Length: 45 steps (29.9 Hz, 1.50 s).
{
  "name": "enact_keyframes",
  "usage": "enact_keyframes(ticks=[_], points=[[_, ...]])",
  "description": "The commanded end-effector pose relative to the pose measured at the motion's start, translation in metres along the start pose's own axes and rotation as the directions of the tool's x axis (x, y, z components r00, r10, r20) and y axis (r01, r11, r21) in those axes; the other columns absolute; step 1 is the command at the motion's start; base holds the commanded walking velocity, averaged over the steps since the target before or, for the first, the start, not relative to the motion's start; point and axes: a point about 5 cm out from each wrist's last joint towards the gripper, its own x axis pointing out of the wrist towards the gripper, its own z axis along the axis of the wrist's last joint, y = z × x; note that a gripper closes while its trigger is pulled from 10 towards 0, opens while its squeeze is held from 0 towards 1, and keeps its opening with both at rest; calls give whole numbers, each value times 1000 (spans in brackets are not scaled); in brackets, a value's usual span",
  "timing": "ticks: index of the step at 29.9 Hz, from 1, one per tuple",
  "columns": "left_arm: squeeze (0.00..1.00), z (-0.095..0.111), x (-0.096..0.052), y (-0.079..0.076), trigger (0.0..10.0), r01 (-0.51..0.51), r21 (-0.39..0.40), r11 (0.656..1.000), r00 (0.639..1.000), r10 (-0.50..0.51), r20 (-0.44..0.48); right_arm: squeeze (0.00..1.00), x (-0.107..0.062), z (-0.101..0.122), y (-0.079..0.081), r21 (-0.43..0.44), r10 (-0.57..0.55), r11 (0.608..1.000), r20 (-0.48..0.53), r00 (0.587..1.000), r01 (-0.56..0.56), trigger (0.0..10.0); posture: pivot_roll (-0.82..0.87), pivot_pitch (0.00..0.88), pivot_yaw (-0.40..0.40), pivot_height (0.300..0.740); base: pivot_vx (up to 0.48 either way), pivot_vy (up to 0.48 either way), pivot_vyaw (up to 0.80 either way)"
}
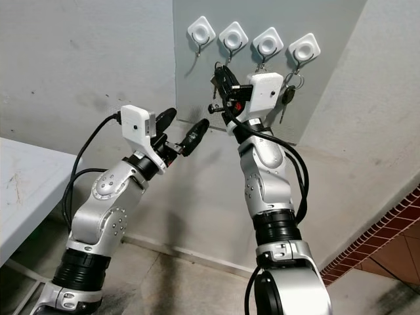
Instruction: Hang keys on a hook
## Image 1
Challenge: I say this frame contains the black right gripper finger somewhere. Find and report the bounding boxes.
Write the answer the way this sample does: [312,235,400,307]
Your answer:
[214,62,230,99]
[223,64,242,96]

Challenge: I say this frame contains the white folding table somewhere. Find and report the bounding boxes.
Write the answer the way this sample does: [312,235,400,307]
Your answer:
[0,138,64,315]

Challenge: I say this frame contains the red brick ledge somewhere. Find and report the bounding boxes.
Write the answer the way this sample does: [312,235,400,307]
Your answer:
[320,187,420,286]

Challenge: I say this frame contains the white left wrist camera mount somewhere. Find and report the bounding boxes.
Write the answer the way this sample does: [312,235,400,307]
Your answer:
[120,104,168,170]

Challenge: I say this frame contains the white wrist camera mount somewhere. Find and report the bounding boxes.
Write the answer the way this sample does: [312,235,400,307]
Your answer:
[120,104,168,170]
[247,72,284,124]

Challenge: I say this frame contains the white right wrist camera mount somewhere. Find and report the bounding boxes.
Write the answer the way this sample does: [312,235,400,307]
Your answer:
[247,72,284,124]

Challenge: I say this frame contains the white square wall hook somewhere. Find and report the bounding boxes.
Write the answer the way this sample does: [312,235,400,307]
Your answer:
[186,16,217,57]
[219,21,249,64]
[252,27,284,70]
[288,33,321,73]

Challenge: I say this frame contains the black headed key on ring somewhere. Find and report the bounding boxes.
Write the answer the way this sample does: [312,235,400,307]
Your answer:
[277,69,306,125]

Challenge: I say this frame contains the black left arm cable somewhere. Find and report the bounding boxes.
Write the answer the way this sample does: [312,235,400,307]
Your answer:
[62,112,123,228]

